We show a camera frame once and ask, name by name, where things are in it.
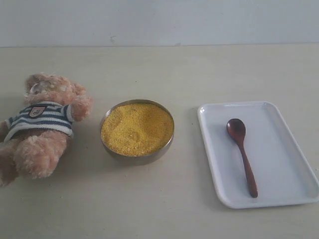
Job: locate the dark red wooden spoon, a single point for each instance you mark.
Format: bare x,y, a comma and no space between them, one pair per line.
237,131

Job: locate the tan teddy bear striped shirt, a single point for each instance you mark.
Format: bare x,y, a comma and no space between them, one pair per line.
35,139

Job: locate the steel bowl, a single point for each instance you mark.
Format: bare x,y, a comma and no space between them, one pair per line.
137,160

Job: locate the yellow millet grain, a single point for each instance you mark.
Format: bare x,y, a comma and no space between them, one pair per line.
137,129

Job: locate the white rectangular plastic tray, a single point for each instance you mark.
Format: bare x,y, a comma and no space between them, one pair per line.
281,171

